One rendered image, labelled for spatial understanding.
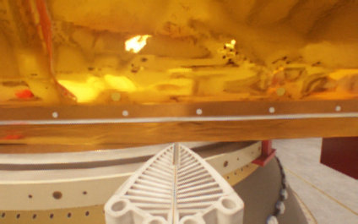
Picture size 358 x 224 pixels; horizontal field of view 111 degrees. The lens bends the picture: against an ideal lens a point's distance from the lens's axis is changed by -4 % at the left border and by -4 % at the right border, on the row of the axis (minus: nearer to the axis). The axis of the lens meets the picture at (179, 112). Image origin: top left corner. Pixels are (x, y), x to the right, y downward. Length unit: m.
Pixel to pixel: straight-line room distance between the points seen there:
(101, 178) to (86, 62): 0.20
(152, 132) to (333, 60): 0.37
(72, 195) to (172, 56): 0.28
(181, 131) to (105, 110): 0.17
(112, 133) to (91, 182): 0.10
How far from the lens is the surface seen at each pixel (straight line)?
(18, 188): 0.34
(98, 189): 0.28
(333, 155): 0.68
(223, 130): 0.30
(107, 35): 0.31
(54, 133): 0.40
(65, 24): 0.34
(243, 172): 0.46
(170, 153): 0.16
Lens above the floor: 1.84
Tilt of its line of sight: 6 degrees down
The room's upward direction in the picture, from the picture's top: 1 degrees counter-clockwise
